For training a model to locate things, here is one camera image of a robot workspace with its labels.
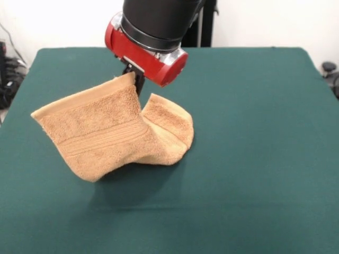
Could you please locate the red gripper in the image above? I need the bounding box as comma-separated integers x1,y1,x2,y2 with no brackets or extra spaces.
104,21,189,97

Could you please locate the tan terry towel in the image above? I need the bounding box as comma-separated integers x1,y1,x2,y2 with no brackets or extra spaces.
30,72,196,184

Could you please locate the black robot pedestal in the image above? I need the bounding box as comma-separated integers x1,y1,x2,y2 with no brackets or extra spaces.
182,0,219,48

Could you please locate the dark green tablecloth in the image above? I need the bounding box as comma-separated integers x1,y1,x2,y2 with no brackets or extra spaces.
0,47,339,254

